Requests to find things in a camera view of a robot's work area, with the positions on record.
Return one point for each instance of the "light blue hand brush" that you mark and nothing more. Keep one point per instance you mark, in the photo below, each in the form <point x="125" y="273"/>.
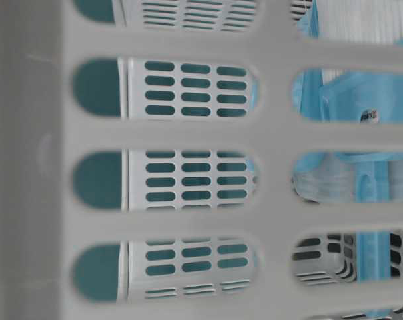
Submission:
<point x="366" y="97"/>

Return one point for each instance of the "white plastic shopping basket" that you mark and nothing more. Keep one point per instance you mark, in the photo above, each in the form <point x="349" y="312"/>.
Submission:
<point x="146" y="158"/>

